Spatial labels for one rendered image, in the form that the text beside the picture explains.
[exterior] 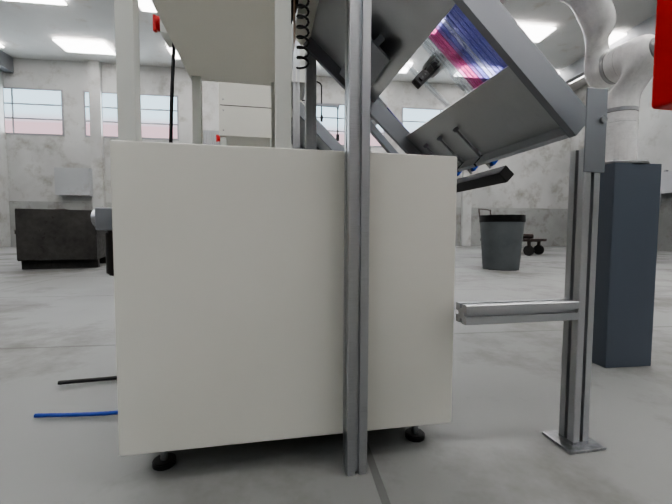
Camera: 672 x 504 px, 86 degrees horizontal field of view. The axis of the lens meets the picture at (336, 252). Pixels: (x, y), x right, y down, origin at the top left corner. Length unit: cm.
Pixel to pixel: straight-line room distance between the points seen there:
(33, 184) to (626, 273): 1347
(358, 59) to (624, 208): 110
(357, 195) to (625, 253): 110
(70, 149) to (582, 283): 1304
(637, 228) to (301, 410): 127
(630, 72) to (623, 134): 20
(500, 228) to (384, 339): 411
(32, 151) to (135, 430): 1315
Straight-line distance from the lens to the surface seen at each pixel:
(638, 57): 165
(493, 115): 113
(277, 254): 69
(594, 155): 94
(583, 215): 91
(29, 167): 1377
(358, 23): 76
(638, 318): 164
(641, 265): 162
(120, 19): 82
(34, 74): 1423
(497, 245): 481
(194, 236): 70
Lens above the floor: 46
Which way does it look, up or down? 3 degrees down
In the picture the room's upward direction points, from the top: straight up
